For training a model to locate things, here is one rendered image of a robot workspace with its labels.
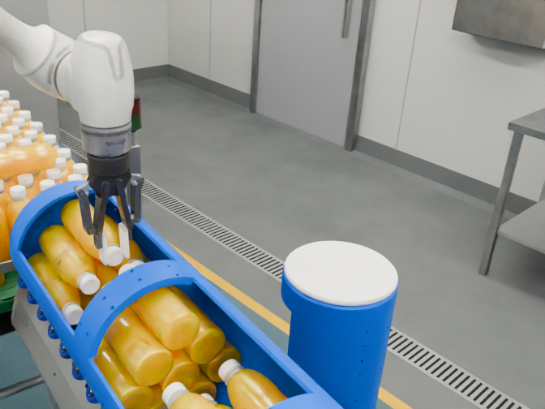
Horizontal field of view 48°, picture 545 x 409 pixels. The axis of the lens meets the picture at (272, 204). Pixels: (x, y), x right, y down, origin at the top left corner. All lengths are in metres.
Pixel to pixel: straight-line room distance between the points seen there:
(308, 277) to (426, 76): 3.28
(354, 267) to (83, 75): 0.80
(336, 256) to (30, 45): 0.86
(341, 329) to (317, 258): 0.20
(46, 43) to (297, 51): 4.23
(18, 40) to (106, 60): 0.18
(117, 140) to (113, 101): 0.08
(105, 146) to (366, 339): 0.75
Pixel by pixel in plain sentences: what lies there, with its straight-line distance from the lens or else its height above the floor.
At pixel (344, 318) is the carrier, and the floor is 0.99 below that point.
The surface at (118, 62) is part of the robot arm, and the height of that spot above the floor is 1.57.
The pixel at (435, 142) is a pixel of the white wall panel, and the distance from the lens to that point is 4.66.
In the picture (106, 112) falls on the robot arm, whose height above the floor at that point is 1.49.
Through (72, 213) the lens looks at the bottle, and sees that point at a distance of 1.40.
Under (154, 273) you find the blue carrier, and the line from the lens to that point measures 1.11.
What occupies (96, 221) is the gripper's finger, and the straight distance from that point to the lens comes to 1.22.
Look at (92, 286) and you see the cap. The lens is 1.29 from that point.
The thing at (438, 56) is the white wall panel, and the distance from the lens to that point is 4.54.
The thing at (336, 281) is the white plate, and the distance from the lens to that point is 1.47.
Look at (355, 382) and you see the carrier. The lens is 1.56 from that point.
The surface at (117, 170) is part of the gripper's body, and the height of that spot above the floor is 1.37.
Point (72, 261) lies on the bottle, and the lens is 1.32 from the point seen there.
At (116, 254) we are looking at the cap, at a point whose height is 1.18.
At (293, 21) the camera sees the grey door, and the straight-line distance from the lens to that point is 5.32.
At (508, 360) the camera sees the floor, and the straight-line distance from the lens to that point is 3.11.
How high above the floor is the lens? 1.84
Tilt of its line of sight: 27 degrees down
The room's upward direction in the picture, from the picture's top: 4 degrees clockwise
